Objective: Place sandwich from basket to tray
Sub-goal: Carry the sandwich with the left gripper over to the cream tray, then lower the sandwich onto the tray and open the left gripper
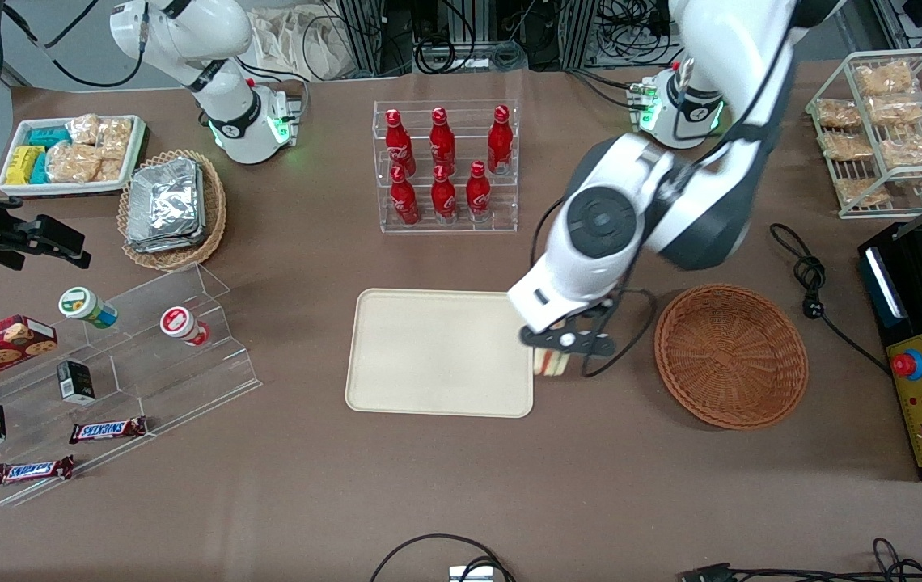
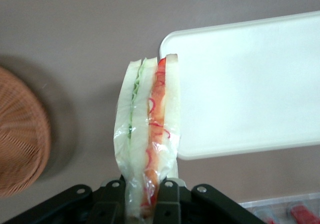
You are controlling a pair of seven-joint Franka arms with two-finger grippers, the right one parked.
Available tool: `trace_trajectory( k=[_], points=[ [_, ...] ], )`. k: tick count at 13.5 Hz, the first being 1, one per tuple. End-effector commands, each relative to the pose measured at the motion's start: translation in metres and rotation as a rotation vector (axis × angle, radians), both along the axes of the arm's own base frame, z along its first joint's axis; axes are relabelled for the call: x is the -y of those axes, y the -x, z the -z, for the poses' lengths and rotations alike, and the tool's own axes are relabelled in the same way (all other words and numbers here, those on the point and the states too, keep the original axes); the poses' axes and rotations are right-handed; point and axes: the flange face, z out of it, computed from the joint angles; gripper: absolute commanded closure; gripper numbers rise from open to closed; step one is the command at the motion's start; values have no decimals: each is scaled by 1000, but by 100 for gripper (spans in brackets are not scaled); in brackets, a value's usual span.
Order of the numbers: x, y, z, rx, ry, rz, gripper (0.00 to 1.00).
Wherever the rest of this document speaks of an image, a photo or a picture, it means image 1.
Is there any plastic-wrapped sandwich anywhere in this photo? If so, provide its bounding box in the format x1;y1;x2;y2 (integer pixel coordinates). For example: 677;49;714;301
534;348;571;378

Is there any white rectangular snack tray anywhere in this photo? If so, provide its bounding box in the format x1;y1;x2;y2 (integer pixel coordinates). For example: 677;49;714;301
0;115;146;197

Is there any foil-wrapped sandwich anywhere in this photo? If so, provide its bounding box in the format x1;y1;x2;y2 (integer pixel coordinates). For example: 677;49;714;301
126;230;207;253
128;158;205;242

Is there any beige plastic serving tray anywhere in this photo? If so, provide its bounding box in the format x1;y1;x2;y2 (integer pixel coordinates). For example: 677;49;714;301
345;289;535;419

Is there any light wicker basket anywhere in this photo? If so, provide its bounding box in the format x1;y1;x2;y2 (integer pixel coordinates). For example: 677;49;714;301
117;149;227;272

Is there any brown wicker basket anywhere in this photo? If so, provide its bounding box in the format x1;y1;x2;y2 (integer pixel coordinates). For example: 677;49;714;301
653;284;810;430

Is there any yellow snack packet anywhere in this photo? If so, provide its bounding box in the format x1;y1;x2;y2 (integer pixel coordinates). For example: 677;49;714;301
5;145;45;185

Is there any green-lid yogurt cup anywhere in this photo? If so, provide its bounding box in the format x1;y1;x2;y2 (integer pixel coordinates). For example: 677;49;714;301
58;286;119;329

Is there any clear acrylic bottle rack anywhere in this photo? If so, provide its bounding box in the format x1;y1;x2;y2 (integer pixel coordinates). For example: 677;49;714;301
373;100;520;235

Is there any red cola bottle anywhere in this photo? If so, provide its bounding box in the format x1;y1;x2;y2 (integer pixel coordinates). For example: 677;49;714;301
487;105;514;175
431;165;457;221
384;109;416;177
390;166;420;226
466;161;492;222
429;107;457;175

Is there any red-lid yogurt cup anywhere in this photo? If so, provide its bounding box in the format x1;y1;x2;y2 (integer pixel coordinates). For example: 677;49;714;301
159;306;211;348

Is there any clear acrylic stepped shelf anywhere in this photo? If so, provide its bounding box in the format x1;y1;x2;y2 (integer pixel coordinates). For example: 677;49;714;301
0;263;262;508

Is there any Snickers chocolate bar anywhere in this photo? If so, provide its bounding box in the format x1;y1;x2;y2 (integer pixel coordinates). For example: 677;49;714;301
0;455;75;487
69;415;149;445

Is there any black machine with yellow panel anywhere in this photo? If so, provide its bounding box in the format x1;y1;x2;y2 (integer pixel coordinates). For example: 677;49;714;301
857;222;922;483

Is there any clear fried snack bag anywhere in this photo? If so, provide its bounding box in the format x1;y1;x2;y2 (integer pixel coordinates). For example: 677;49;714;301
833;176;890;207
865;93;922;128
880;129;922;169
819;131;873;161
815;99;862;129
855;61;915;98

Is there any beige cloth bag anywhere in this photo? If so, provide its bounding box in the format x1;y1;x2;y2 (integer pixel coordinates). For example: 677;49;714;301
247;8;357;82

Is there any black power cable with plug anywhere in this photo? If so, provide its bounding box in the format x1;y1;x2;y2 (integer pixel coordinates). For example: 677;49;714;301
770;224;892;377

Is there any black looped cable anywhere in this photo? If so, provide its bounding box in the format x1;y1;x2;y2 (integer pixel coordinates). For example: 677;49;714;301
370;533;514;582

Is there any black cable with connector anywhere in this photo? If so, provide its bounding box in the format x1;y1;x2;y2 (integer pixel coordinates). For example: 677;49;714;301
679;538;922;582

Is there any aluminium profile frame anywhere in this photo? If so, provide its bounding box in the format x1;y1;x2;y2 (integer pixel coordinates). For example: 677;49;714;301
344;0;672;75

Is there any white wire rack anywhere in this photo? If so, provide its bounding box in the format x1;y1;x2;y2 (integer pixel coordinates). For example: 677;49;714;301
805;48;922;221

